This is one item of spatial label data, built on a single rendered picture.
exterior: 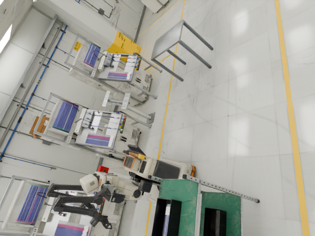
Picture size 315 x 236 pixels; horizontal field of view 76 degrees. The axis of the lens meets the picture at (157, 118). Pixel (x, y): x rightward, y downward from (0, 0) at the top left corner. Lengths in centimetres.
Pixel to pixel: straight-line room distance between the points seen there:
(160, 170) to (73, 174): 322
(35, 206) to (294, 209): 330
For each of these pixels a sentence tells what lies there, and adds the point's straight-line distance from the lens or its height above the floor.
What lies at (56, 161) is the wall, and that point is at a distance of 531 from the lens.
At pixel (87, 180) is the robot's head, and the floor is 136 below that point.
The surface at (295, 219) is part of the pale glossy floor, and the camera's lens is 230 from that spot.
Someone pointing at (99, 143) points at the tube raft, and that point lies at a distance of 372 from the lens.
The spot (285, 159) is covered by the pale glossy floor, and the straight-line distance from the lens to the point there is 240.
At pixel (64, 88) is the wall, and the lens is 574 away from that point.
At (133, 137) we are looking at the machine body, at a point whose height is 17.
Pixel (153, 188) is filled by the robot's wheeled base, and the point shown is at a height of 28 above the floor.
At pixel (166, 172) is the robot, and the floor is 52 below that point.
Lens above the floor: 218
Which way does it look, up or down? 32 degrees down
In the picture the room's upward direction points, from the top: 63 degrees counter-clockwise
